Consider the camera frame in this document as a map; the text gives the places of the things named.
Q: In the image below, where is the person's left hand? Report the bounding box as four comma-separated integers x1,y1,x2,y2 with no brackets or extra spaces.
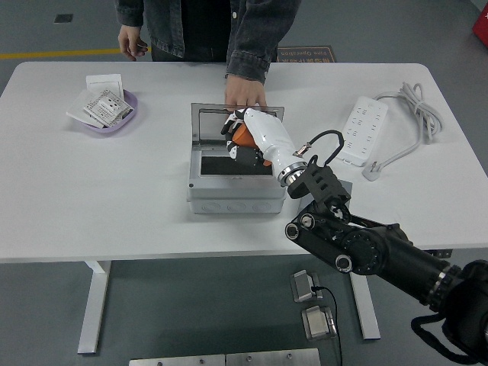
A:
223,74,268,111

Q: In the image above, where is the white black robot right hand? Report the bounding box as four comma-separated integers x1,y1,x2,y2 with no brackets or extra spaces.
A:
220,107,305,177

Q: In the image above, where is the person's right hand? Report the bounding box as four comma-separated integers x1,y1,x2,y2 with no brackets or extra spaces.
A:
117,24,149,62

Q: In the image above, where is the orange cylinder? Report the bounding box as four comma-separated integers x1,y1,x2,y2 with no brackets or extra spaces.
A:
232,124,274,168

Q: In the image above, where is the transparent hinged box lid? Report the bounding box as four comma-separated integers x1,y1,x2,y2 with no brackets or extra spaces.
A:
190,101,286,149

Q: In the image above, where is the grey electrical junction box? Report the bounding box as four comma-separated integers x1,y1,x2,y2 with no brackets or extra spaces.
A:
185,146,287,215

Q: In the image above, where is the grey cube with round hole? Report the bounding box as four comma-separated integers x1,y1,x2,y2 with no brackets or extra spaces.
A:
295,178,355,218

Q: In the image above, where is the socket plate with printed label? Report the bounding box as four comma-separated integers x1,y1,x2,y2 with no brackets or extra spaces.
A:
82,88,130,129

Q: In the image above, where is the person's torso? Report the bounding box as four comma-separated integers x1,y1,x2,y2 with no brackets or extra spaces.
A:
143,0,281,64

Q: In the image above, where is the dark floor sign with lettering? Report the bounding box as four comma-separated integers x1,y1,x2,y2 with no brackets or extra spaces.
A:
276,46,336,64

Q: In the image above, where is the white flat plate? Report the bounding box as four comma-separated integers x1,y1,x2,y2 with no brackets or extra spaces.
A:
66,90,104,129

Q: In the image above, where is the white power strip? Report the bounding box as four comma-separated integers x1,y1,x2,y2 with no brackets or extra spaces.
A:
332,95,389,168

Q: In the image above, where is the purple plastic tray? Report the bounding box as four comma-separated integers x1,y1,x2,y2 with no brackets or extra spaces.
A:
78,88,139,135

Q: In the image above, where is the silver foot pedal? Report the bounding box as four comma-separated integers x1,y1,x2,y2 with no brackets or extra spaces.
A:
300,304,339,341
289,269,325,303

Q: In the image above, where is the red object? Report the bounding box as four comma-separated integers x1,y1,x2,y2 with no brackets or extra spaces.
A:
471,7,488,39

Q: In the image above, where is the grey metal plate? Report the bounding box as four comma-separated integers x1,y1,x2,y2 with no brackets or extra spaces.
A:
128,353,226,366

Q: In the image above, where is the plain white switch plate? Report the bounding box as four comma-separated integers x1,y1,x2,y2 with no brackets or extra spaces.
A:
85,74,125,96

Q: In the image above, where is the white power cord with plug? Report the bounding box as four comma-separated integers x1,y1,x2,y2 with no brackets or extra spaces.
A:
361,82,445,181

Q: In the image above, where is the black pedal cable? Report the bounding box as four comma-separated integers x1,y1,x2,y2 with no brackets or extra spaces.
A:
310,285,344,366

